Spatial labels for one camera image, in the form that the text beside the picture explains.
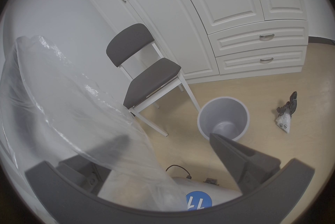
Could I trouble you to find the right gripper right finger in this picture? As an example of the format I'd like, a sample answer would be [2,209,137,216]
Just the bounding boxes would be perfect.
[209,133,282,195]

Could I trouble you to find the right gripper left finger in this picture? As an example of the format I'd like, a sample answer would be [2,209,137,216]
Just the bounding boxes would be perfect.
[59,134,130,193]

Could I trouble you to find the clear plastic bag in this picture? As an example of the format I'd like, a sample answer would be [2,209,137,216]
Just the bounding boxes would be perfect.
[0,35,189,211]

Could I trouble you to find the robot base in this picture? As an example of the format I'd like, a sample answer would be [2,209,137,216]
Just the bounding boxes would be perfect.
[98,169,242,213]

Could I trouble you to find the white trash bin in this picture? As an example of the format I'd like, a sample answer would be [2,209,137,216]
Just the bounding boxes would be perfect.
[197,97,250,142]

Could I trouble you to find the crumpled black plastic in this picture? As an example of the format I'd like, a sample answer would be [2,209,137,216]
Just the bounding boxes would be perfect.
[276,91,298,117]

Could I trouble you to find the white printed wrapper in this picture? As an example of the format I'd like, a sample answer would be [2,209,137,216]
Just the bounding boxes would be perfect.
[275,113,292,134]

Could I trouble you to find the white chair grey cushions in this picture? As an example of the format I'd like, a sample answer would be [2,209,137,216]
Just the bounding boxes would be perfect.
[106,23,200,137]

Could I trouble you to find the black cable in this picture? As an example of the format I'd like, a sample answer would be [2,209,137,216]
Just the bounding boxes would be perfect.
[166,165,193,180]

